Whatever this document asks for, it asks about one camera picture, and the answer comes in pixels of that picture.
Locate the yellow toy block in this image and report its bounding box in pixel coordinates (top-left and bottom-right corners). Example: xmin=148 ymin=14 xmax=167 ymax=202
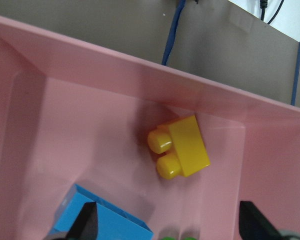
xmin=147 ymin=115 xmax=211 ymax=180

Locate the pink plastic box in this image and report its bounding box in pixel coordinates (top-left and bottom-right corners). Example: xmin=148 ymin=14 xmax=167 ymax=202
xmin=0 ymin=16 xmax=300 ymax=240

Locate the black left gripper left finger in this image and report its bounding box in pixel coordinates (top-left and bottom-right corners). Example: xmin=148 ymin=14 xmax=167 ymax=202
xmin=65 ymin=202 xmax=98 ymax=240

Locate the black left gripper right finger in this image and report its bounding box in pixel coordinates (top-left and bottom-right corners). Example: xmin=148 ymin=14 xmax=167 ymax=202
xmin=239 ymin=200 xmax=283 ymax=240

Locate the green toy block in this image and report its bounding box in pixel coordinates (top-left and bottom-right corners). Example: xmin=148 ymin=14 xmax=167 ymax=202
xmin=160 ymin=236 xmax=197 ymax=240

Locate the blue toy block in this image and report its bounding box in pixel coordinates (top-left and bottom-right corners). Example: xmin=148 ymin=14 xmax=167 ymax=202
xmin=45 ymin=184 xmax=154 ymax=240

